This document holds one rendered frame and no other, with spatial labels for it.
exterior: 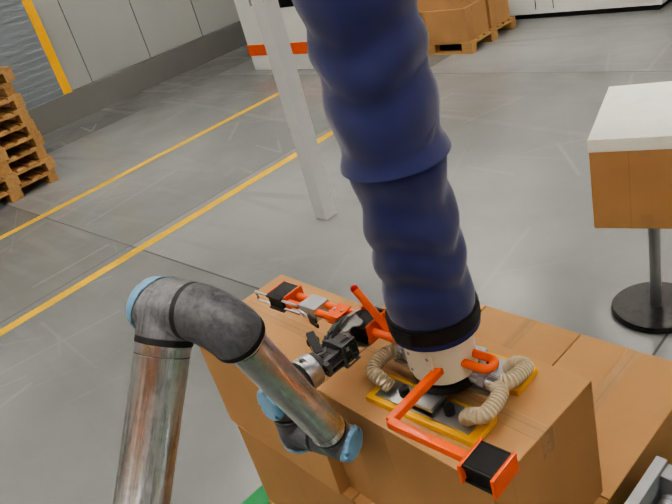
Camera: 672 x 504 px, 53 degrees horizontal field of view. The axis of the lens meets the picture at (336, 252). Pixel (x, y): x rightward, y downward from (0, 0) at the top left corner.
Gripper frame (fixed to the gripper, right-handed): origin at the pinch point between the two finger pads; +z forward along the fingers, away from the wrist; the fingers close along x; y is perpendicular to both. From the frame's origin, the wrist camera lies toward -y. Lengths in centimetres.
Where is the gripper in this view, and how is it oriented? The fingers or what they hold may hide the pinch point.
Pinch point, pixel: (361, 321)
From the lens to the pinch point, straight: 187.7
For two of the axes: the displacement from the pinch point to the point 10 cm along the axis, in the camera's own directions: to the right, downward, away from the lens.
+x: -2.5, -8.5, -4.7
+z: 6.9, -4.9, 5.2
